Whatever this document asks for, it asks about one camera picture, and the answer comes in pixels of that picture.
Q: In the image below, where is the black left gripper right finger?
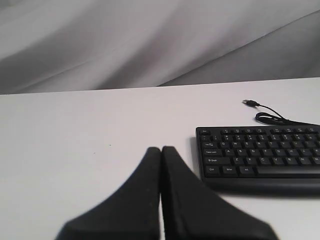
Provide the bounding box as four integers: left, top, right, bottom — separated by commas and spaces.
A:
161, 146, 278, 240

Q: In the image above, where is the black acer keyboard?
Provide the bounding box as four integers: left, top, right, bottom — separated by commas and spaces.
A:
196, 125, 320, 196

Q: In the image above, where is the black USB cable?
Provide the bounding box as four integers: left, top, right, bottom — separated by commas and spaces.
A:
241, 99, 320, 126

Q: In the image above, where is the white backdrop cloth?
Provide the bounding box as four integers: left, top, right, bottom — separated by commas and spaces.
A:
0, 0, 320, 94

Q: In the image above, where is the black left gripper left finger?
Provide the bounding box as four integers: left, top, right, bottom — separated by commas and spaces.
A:
56, 147, 161, 240

